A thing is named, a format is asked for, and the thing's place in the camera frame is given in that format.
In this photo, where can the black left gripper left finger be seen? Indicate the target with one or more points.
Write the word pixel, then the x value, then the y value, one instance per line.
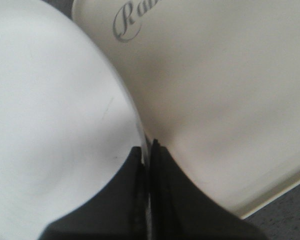
pixel 117 212

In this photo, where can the white round plate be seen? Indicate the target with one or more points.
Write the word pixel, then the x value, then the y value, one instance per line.
pixel 66 121

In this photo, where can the cream rabbit serving tray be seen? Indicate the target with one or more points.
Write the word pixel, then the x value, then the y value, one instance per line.
pixel 215 81

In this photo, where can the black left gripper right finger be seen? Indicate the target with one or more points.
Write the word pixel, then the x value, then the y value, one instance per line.
pixel 181 211

